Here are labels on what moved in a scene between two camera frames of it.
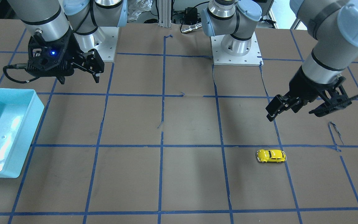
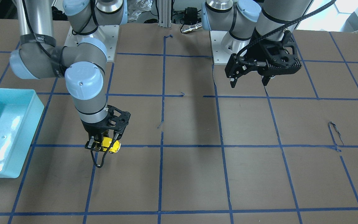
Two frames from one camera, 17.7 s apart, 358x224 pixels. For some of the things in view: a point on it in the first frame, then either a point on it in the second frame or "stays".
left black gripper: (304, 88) to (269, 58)
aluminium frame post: (165, 13) stays
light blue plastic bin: (9, 118) stays
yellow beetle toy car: (272, 155) to (106, 142)
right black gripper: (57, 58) to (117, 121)
